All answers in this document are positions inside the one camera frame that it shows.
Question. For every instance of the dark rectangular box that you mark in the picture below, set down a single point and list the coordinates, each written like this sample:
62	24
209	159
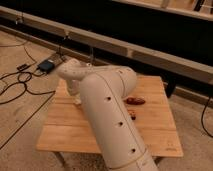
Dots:
132	114

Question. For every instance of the blue black power box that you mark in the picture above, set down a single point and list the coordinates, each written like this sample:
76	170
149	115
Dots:
46	66

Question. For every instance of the small black adapter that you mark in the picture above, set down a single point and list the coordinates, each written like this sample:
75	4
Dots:
23	67

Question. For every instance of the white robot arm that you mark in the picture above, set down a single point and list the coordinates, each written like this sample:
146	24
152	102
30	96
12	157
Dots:
102	90

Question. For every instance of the red toy food item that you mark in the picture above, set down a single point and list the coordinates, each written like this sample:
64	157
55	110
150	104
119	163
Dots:
135	101

